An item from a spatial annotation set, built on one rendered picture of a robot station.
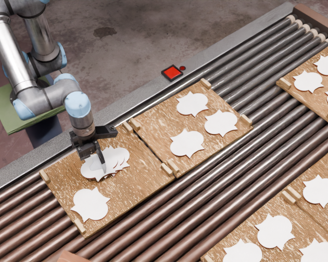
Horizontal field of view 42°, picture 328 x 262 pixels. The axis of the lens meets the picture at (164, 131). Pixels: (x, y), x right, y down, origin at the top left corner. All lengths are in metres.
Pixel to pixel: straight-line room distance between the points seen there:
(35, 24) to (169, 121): 0.67
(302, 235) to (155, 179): 0.57
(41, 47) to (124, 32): 1.98
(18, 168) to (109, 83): 1.64
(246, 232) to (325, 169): 0.43
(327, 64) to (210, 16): 1.90
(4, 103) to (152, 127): 0.71
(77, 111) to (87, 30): 2.49
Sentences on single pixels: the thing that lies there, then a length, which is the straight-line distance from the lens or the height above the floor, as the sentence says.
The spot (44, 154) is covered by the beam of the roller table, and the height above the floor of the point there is 0.92.
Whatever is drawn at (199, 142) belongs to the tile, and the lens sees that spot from 1.75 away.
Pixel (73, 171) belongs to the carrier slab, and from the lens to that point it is 1.72.
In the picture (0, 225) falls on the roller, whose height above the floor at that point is 0.91.
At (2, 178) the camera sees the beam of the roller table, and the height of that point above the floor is 0.91.
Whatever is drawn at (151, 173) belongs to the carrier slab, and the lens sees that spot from 1.67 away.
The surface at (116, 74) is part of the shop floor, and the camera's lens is 3.38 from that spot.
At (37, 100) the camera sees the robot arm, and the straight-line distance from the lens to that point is 1.44.
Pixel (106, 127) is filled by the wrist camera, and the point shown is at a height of 1.15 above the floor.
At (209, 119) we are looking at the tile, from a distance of 1.83.
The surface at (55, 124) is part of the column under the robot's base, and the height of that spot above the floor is 0.71.
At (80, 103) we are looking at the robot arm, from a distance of 1.35.
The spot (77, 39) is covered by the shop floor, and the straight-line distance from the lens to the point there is 3.73.
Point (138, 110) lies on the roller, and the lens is 1.89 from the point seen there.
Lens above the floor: 2.36
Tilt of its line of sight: 52 degrees down
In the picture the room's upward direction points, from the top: 1 degrees counter-clockwise
